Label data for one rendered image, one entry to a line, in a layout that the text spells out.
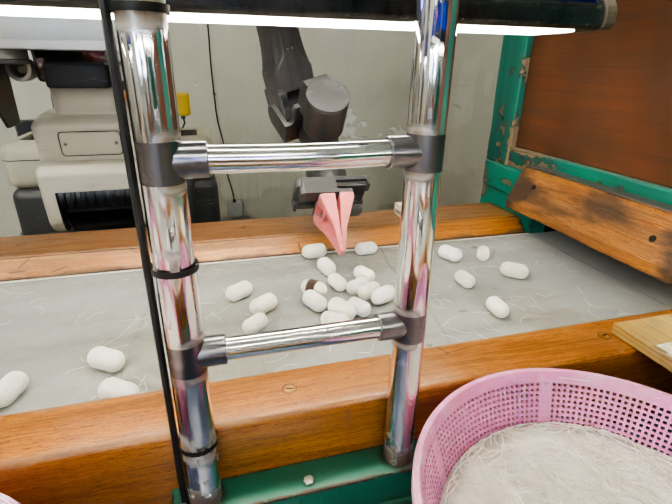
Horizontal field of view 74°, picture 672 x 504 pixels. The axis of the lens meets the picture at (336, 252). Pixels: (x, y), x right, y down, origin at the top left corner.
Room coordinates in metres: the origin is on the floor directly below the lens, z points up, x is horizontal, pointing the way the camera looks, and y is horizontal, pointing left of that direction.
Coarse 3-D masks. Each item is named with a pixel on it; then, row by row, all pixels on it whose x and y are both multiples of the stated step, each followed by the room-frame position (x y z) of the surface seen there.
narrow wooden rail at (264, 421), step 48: (528, 336) 0.37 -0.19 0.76; (576, 336) 0.38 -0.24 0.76; (240, 384) 0.30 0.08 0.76; (288, 384) 0.30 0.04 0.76; (336, 384) 0.30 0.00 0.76; (384, 384) 0.30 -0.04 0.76; (432, 384) 0.30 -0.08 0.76; (0, 432) 0.24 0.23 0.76; (48, 432) 0.24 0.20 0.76; (96, 432) 0.24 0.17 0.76; (144, 432) 0.24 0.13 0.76; (240, 432) 0.25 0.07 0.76; (288, 432) 0.26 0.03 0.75; (336, 432) 0.28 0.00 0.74; (384, 432) 0.29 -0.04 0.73; (0, 480) 0.21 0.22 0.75; (48, 480) 0.22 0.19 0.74; (96, 480) 0.23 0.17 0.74; (144, 480) 0.24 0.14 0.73
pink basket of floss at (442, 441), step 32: (480, 384) 0.30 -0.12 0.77; (512, 384) 0.31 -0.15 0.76; (544, 384) 0.31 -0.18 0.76; (576, 384) 0.31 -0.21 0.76; (608, 384) 0.30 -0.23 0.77; (640, 384) 0.30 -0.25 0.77; (448, 416) 0.27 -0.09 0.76; (480, 416) 0.29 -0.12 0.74; (512, 416) 0.30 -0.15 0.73; (544, 416) 0.30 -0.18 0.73; (576, 416) 0.30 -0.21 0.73; (608, 416) 0.29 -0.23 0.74; (640, 416) 0.29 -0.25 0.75; (416, 448) 0.23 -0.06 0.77; (448, 448) 0.26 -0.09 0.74; (416, 480) 0.20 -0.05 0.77
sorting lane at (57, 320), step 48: (480, 240) 0.70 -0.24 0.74; (528, 240) 0.70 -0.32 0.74; (0, 288) 0.50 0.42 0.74; (48, 288) 0.51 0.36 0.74; (96, 288) 0.51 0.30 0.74; (144, 288) 0.51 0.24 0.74; (288, 288) 0.52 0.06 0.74; (432, 288) 0.52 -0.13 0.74; (480, 288) 0.52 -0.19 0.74; (528, 288) 0.53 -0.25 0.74; (576, 288) 0.53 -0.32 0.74; (624, 288) 0.53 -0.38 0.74; (0, 336) 0.40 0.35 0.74; (48, 336) 0.40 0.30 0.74; (96, 336) 0.40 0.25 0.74; (144, 336) 0.40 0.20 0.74; (432, 336) 0.41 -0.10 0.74; (480, 336) 0.41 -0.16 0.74; (48, 384) 0.32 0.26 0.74; (96, 384) 0.32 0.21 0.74; (144, 384) 0.33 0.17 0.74
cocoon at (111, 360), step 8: (96, 352) 0.34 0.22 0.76; (104, 352) 0.34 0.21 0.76; (112, 352) 0.34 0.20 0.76; (120, 352) 0.35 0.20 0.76; (88, 360) 0.34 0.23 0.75; (96, 360) 0.34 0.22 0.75; (104, 360) 0.34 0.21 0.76; (112, 360) 0.34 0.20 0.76; (120, 360) 0.34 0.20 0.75; (96, 368) 0.34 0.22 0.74; (104, 368) 0.34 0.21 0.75; (112, 368) 0.34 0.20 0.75; (120, 368) 0.34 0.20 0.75
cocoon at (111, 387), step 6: (108, 378) 0.31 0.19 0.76; (114, 378) 0.31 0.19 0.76; (102, 384) 0.30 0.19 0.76; (108, 384) 0.30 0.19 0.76; (114, 384) 0.30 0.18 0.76; (120, 384) 0.30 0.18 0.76; (126, 384) 0.30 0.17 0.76; (132, 384) 0.30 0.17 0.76; (102, 390) 0.30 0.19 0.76; (108, 390) 0.30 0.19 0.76; (114, 390) 0.29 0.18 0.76; (120, 390) 0.29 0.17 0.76; (126, 390) 0.29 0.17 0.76; (132, 390) 0.30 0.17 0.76; (138, 390) 0.30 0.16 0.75; (102, 396) 0.29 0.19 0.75; (108, 396) 0.29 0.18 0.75; (114, 396) 0.29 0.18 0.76
